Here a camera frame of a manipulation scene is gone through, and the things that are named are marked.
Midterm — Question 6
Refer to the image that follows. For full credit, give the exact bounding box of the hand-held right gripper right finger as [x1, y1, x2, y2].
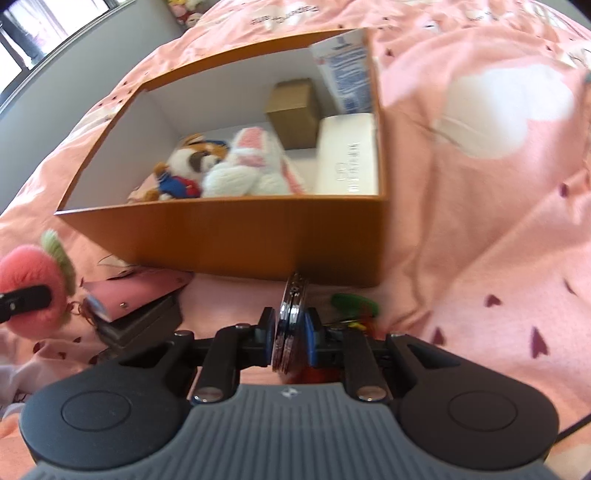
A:
[302, 307, 462, 402]

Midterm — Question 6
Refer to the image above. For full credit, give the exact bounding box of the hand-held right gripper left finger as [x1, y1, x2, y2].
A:
[117, 306, 279, 406]

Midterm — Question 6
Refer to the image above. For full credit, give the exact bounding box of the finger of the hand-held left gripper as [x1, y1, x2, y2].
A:
[0, 284, 52, 324]

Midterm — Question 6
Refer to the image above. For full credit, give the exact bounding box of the round metal tin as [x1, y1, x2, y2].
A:
[272, 271, 309, 374]

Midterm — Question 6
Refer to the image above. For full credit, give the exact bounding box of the pink plush ball toy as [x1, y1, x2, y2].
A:
[0, 230, 78, 330]

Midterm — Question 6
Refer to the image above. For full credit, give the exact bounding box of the red feather shuttlecock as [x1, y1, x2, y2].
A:
[323, 293, 383, 340]

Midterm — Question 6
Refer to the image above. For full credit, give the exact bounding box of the orange cardboard box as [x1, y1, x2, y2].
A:
[54, 27, 389, 287]

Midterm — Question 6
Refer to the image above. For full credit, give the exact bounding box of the pink wallet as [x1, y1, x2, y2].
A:
[82, 270, 195, 324]

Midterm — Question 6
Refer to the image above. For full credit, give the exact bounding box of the dark grey box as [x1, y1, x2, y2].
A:
[95, 295, 184, 356]

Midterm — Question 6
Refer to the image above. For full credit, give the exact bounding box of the crochet rabbit with pink ears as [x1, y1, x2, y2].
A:
[201, 127, 296, 198]

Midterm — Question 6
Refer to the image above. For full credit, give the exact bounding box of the plush dog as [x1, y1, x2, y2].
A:
[148, 134, 230, 201]

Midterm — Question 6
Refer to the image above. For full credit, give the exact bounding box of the small brown cardboard box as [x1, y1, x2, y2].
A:
[264, 78, 321, 151]

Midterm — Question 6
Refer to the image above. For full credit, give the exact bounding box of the white hand cream tube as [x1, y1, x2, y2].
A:
[309, 28, 375, 115]

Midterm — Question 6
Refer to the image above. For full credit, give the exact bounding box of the white rectangular case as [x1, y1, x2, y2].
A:
[314, 113, 380, 195]

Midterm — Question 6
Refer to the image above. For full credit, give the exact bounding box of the window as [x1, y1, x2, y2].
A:
[0, 0, 139, 88]

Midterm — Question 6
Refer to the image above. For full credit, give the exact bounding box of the hanging plush toy column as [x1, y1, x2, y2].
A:
[168, 0, 204, 26]

